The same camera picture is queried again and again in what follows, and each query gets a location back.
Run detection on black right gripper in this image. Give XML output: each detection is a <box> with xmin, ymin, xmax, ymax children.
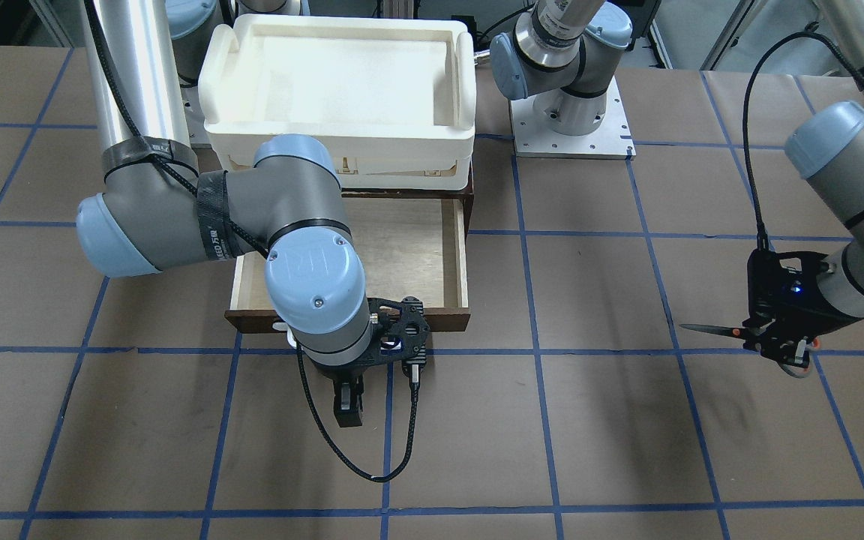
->
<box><xmin>310</xmin><ymin>296</ymin><xmax>430</xmax><ymax>428</ymax></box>

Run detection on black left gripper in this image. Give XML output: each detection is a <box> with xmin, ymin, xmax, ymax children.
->
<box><xmin>741</xmin><ymin>249</ymin><xmax>853</xmax><ymax>370</ymax></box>

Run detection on grey orange scissors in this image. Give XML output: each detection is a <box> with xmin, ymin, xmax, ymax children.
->
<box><xmin>679</xmin><ymin>322</ymin><xmax>820</xmax><ymax>379</ymax></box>

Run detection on dark wooden drawer box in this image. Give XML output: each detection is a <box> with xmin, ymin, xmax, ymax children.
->
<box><xmin>223</xmin><ymin>161</ymin><xmax>476</xmax><ymax>335</ymax></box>

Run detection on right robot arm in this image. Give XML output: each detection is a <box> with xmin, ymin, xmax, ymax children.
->
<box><xmin>76</xmin><ymin>1</ymin><xmax>429</xmax><ymax>427</ymax></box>

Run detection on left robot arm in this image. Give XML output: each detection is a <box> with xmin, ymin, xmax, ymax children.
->
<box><xmin>489</xmin><ymin>1</ymin><xmax>864</xmax><ymax>377</ymax></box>

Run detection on white plastic tray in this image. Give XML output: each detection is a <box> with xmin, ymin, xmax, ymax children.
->
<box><xmin>198</xmin><ymin>14</ymin><xmax>476</xmax><ymax>191</ymax></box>

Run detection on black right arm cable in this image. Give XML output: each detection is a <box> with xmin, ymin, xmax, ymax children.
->
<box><xmin>295</xmin><ymin>349</ymin><xmax>422</xmax><ymax>483</ymax></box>

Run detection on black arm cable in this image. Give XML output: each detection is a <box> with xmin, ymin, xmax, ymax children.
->
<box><xmin>295</xmin><ymin>349</ymin><xmax>422</xmax><ymax>483</ymax></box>
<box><xmin>741</xmin><ymin>30</ymin><xmax>864</xmax><ymax>252</ymax></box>

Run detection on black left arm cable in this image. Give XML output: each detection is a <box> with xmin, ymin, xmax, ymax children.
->
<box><xmin>741</xmin><ymin>30</ymin><xmax>864</xmax><ymax>252</ymax></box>

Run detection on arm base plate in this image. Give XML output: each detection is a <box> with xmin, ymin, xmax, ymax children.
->
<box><xmin>510</xmin><ymin>79</ymin><xmax>637</xmax><ymax>160</ymax></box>

